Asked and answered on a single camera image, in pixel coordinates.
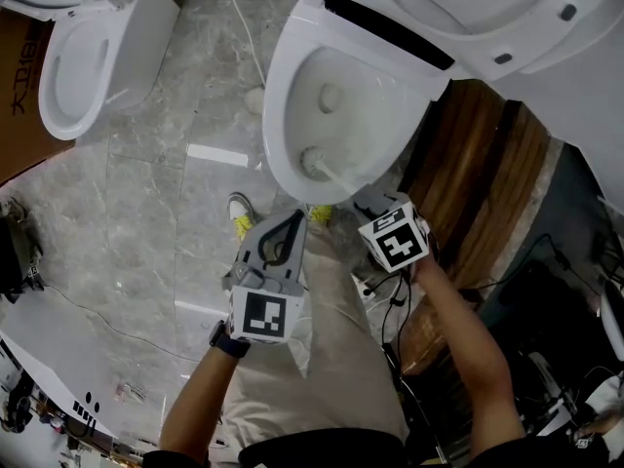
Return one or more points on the white round floor cap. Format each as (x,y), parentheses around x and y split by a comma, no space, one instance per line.
(253,99)

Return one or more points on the large cardboard box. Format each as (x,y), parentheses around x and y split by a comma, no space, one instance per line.
(19,134)

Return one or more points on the compact white toilet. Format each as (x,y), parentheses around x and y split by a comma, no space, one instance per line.
(136,27)

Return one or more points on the person's shoe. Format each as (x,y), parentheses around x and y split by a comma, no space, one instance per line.
(241,212)
(321,212)

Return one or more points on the brown wooden plank stack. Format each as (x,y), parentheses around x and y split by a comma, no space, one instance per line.
(478,164)

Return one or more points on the white board panel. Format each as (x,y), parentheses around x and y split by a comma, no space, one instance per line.
(53,339)

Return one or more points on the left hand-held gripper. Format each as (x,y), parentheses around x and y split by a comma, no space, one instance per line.
(263,312)

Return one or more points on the white power adapter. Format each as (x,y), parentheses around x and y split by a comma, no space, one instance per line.
(369,290)

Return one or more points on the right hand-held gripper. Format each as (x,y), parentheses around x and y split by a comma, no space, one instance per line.
(397,242)

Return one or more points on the black storage case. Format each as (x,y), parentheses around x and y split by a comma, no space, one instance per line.
(536,329)

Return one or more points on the person's left forearm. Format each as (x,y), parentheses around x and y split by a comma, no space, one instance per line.
(195,402)

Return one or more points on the dark raised platform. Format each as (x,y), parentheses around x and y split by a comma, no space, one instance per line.
(575,203)

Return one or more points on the person's right forearm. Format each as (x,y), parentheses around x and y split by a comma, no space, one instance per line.
(468,349)

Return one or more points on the black device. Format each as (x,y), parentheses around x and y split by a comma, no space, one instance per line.
(14,402)

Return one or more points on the white smart toilet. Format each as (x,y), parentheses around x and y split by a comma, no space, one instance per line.
(283,125)

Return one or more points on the person's right shoe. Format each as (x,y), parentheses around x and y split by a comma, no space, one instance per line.
(321,212)

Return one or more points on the person's beige trousers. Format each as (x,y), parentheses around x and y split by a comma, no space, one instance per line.
(331,349)

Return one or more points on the white toilet brush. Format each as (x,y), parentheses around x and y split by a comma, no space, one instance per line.
(314,161)

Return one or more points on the person's black shirt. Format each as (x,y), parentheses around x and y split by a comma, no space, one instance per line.
(322,451)

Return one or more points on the person's left shoe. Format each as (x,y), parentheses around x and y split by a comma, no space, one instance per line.
(241,212)

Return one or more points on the black wrist watch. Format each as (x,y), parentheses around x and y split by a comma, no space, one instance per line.
(229,344)

